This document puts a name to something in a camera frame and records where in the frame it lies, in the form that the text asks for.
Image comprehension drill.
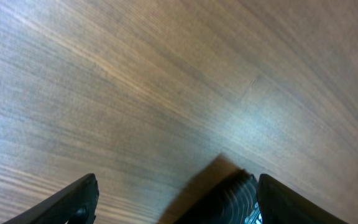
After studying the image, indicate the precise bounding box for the black printed cycling jersey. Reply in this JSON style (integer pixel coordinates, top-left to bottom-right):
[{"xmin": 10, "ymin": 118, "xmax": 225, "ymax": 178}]
[{"xmin": 175, "ymin": 170, "xmax": 263, "ymax": 224}]

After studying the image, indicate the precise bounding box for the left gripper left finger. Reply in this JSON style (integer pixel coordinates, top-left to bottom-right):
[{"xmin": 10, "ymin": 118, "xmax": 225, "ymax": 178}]
[{"xmin": 4, "ymin": 173, "xmax": 99, "ymax": 224}]

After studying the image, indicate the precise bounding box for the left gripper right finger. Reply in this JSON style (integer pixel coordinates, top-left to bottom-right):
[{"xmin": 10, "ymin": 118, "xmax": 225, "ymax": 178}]
[{"xmin": 257, "ymin": 174, "xmax": 345, "ymax": 224}]

